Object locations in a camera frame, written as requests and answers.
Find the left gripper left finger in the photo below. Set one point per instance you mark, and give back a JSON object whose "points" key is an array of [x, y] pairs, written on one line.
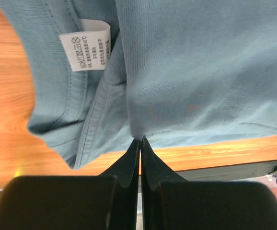
{"points": [[104, 202]]}

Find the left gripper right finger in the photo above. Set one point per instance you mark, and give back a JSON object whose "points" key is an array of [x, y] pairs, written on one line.
{"points": [[171, 202]]}

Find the grey-blue t shirt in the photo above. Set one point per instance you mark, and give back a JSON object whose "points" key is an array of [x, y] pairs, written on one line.
{"points": [[177, 72]]}

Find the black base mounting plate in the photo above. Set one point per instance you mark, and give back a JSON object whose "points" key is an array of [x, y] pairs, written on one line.
{"points": [[230, 172]]}

